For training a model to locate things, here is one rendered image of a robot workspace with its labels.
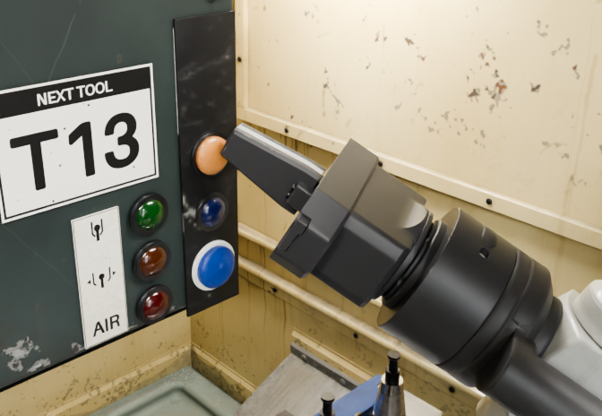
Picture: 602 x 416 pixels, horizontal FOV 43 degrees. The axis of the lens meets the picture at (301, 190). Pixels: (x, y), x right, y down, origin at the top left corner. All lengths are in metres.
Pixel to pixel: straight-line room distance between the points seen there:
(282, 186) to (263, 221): 1.18
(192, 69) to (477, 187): 0.82
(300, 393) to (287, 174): 1.22
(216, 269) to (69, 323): 0.10
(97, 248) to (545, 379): 0.26
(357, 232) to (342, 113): 0.97
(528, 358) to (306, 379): 1.25
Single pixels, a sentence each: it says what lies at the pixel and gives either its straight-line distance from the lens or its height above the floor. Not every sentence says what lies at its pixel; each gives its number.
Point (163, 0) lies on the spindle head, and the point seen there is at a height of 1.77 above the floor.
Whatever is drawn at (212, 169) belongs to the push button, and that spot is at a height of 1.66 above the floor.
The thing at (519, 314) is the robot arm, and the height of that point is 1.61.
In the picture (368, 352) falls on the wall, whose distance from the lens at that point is 1.56.
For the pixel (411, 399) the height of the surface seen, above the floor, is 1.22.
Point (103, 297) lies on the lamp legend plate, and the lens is 0.48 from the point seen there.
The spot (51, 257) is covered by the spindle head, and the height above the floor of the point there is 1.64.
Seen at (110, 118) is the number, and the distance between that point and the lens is 0.44.
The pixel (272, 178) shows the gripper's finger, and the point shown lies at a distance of 0.47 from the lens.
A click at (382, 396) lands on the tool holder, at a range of 0.93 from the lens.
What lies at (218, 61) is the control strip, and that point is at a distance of 0.48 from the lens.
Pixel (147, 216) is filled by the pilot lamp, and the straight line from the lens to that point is 0.47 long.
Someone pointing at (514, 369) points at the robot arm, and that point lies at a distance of 0.43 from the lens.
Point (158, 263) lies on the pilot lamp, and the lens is 0.49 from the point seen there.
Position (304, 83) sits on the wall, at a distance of 1.45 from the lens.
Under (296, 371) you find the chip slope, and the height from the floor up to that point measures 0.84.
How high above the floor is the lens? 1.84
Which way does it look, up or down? 23 degrees down
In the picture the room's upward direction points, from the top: 1 degrees clockwise
